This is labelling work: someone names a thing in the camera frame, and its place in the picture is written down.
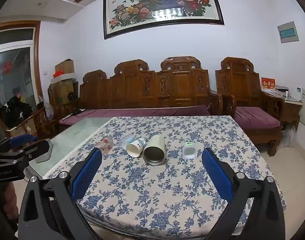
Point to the small cardboard box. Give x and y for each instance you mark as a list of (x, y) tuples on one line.
[(65, 66)]

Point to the clear plastic bottle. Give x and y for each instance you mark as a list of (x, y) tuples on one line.
[(105, 143)]

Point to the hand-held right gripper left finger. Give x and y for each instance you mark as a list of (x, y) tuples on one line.
[(86, 175)]

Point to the carved wooden sofa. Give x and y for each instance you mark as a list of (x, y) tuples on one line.
[(172, 87)]

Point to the white box device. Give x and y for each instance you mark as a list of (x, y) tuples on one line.
[(299, 93)]

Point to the wooden door frame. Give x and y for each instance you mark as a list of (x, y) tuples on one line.
[(37, 55)]

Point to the clear plastic bag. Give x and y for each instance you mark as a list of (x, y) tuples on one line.
[(288, 136)]

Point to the large cardboard box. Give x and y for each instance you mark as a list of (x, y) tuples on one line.
[(63, 91)]

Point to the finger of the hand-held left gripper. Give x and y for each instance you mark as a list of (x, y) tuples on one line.
[(21, 140), (36, 150)]

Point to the carved wooden armchair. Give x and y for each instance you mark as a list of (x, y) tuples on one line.
[(242, 85)]

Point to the framed peacock flower painting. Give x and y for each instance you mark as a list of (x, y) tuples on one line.
[(162, 7)]

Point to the grey wall panel box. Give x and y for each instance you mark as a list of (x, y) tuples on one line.
[(288, 32)]

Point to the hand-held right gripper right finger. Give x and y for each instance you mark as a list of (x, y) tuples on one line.
[(217, 175)]

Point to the wooden chair with armrests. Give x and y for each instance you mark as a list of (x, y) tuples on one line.
[(41, 120)]

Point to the blue floral tablecloth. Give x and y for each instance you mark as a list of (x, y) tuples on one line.
[(167, 192)]

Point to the red desk calendar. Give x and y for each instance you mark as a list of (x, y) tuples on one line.
[(268, 83)]

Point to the small white plastic cup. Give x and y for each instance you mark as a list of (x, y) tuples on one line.
[(190, 153)]

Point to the cream metal tumbler cup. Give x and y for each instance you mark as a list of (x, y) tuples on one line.
[(155, 151)]

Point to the grey angular ashtray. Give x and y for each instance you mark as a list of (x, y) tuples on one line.
[(45, 155)]

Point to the person's left forearm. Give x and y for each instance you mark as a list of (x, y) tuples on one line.
[(7, 200)]

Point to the white paper cup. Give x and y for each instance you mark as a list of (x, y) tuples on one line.
[(134, 149)]

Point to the purple sofa cushion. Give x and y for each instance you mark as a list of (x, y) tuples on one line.
[(132, 113)]

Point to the purple armchair cushion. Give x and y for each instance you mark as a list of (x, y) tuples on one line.
[(255, 118)]

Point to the clear plastic cup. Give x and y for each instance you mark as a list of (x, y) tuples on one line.
[(126, 140)]

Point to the red window decoration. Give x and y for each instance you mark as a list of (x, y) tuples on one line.
[(8, 67)]

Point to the wooden side table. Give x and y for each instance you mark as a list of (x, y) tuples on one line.
[(290, 112)]

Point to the pile of dark clothes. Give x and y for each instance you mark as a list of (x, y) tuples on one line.
[(15, 111)]

